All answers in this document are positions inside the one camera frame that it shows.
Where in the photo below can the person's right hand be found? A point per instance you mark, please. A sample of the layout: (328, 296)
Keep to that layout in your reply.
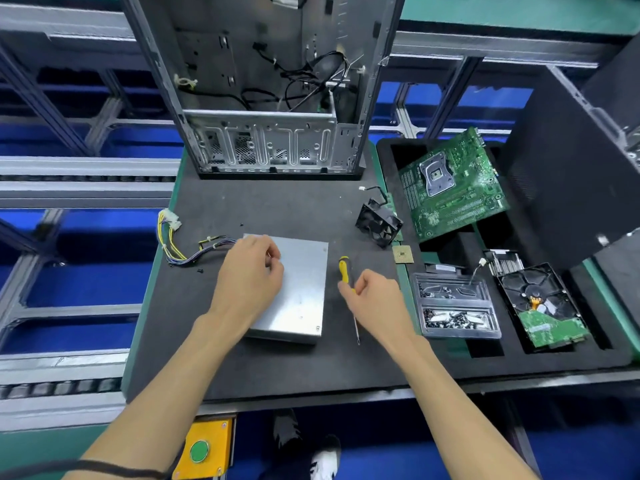
(375, 305)

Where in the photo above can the person's left hand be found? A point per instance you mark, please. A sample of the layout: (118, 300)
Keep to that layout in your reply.
(245, 285)

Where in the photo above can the grey power supply cover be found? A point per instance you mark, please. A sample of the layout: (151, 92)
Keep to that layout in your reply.
(300, 290)

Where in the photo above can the person's left forearm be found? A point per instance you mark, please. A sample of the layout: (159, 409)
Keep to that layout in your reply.
(150, 415)

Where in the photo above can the person's right forearm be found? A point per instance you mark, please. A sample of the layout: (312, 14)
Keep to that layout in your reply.
(465, 415)

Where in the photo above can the person's left shoe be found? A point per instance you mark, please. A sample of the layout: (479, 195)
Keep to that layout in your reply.
(286, 430)

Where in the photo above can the person's shoe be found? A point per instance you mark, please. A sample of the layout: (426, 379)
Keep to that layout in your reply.
(286, 430)
(325, 460)

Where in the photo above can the person's right shoe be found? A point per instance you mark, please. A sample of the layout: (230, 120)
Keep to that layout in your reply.
(325, 460)

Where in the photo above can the small square processor chip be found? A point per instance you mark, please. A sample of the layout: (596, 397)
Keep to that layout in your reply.
(403, 254)

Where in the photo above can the black foam work mat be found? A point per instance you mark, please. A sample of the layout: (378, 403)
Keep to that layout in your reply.
(190, 325)

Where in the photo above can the clear plastic screw tray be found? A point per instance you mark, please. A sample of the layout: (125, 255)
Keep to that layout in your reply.
(455, 305)

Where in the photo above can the black cooling fan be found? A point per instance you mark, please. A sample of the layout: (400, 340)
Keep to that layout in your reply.
(378, 220)

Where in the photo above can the silver heatsink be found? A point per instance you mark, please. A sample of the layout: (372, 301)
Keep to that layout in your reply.
(505, 263)

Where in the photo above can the green motherboard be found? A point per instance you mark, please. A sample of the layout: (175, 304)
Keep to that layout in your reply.
(455, 185)

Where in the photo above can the silver computer tower chassis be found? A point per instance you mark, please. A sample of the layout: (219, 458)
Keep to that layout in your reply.
(260, 140)

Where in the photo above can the black hard disk drive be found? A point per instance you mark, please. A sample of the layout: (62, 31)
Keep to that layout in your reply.
(545, 307)

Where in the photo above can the yellow button box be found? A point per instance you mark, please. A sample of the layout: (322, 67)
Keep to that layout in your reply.
(202, 450)

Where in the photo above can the black foam parts tray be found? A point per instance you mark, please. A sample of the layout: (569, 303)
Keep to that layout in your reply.
(600, 335)

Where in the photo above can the black computer side panel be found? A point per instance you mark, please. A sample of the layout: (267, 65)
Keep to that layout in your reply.
(575, 165)

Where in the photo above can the aluminium conveyor frame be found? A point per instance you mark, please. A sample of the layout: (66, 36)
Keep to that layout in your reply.
(70, 180)

